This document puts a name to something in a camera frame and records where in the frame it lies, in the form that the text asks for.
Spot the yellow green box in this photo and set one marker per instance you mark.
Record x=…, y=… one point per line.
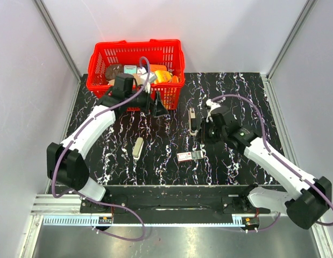
x=162, y=76

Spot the brown round cookie pack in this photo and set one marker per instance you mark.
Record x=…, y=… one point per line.
x=113, y=70

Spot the orange round item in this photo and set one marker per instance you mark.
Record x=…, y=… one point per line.
x=174, y=79

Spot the silver staple strip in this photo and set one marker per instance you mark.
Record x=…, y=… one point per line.
x=136, y=152

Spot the orange cylinder can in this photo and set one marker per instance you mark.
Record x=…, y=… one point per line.
x=156, y=67

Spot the aluminium rail frame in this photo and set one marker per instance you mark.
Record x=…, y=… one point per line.
x=73, y=211

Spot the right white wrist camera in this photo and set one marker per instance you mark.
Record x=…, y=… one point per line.
x=210, y=106

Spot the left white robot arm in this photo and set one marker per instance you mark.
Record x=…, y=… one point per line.
x=66, y=160

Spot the red white staple box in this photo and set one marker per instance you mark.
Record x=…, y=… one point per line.
x=189, y=156

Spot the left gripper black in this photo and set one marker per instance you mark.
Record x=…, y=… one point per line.
x=160, y=109

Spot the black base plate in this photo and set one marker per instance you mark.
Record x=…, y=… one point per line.
x=179, y=196

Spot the teal small box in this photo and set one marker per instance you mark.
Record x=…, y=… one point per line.
x=130, y=69

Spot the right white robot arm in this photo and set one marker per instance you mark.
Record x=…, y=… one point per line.
x=305, y=199

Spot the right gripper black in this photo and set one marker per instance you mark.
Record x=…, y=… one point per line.
x=203, y=131

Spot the red plastic basket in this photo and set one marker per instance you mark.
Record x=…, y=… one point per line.
x=159, y=52

